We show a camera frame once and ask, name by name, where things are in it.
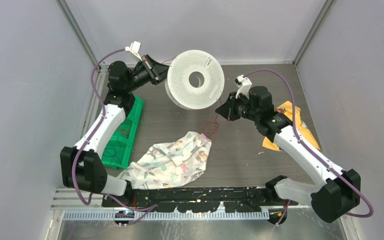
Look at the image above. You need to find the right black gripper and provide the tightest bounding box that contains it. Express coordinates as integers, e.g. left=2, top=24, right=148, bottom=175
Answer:
left=216, top=91, right=260, bottom=122

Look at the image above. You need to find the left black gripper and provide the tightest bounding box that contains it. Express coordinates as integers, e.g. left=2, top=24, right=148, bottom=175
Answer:
left=125, top=55, right=178, bottom=93

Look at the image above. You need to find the red wire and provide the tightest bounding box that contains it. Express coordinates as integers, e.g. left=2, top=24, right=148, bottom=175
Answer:
left=160, top=56, right=228, bottom=143

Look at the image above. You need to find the grey plastic spool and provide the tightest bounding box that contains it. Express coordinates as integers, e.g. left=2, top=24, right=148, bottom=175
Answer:
left=164, top=49, right=225, bottom=110

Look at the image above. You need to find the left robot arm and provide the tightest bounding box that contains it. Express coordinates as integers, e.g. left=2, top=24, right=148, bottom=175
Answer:
left=60, top=55, right=169, bottom=207

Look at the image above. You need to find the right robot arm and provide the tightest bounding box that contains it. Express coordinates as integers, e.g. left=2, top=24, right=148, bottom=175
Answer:
left=215, top=86, right=361, bottom=223

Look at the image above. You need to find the yellow patterned cloth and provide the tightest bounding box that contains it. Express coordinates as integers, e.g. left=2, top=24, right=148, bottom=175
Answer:
left=261, top=100, right=322, bottom=152

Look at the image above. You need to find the green three-compartment bin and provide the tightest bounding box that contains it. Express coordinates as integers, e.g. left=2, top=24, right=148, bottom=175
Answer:
left=101, top=96, right=144, bottom=169

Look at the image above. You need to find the white patterned cloth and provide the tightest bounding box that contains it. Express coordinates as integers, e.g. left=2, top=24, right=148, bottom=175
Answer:
left=117, top=131, right=212, bottom=190

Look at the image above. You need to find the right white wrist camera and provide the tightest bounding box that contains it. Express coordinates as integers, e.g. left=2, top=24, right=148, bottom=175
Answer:
left=234, top=74, right=253, bottom=99

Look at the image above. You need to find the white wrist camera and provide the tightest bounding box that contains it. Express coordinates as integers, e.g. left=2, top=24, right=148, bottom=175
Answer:
left=124, top=40, right=142, bottom=62
left=234, top=74, right=253, bottom=99

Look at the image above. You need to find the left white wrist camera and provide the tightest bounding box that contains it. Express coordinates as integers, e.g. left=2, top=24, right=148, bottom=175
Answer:
left=124, top=40, right=142, bottom=62

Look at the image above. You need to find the brown wire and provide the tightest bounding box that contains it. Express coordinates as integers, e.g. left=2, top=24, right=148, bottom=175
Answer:
left=119, top=119, right=134, bottom=137

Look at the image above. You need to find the dark blue wire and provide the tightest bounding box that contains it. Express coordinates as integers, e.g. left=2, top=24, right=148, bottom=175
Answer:
left=105, top=144, right=124, bottom=165

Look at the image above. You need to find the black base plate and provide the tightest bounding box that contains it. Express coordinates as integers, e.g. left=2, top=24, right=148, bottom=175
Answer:
left=117, top=186, right=286, bottom=213

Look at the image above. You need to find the aluminium frame rail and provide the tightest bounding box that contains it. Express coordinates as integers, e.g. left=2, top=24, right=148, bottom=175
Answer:
left=50, top=185, right=352, bottom=211

